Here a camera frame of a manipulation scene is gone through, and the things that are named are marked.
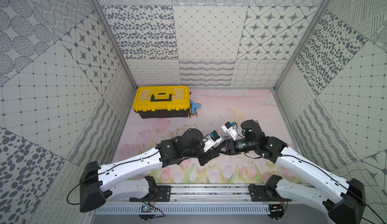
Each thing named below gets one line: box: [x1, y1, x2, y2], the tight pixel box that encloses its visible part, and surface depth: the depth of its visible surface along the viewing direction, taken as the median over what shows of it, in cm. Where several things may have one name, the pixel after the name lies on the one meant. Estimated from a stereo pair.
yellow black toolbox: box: [132, 85, 191, 119], surface depth 95 cm
